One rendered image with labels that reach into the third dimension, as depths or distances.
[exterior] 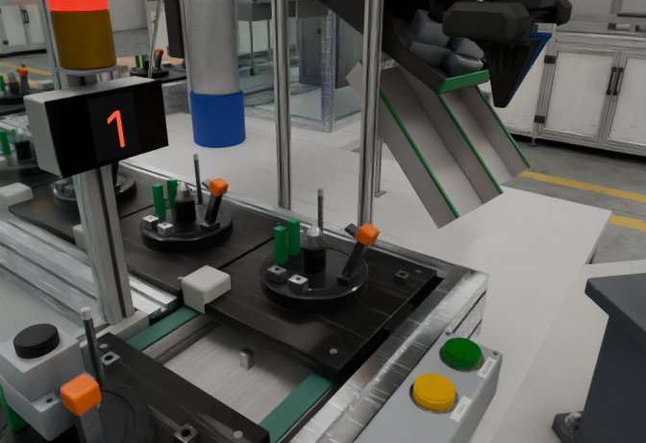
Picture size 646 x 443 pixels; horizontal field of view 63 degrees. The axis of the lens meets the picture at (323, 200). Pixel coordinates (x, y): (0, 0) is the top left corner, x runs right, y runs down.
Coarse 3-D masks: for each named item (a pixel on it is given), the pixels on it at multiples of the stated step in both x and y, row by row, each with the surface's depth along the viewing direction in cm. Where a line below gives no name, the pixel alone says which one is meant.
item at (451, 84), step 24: (336, 0) 80; (360, 0) 77; (384, 0) 74; (408, 0) 86; (360, 24) 78; (384, 24) 75; (408, 24) 87; (384, 48) 77; (432, 72) 72; (480, 72) 76
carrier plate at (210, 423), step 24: (144, 360) 55; (144, 384) 52; (168, 384) 52; (192, 384) 52; (0, 408) 49; (168, 408) 49; (192, 408) 49; (216, 408) 49; (168, 432) 47; (216, 432) 47; (240, 432) 46; (264, 432) 47
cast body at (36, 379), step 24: (24, 336) 39; (48, 336) 39; (0, 360) 39; (24, 360) 38; (48, 360) 39; (72, 360) 40; (24, 384) 38; (48, 384) 39; (24, 408) 40; (48, 408) 38; (48, 432) 39
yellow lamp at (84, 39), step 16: (64, 16) 46; (80, 16) 46; (96, 16) 47; (64, 32) 46; (80, 32) 46; (96, 32) 47; (64, 48) 47; (80, 48) 47; (96, 48) 48; (112, 48) 49; (64, 64) 48; (80, 64) 48; (96, 64) 48; (112, 64) 49
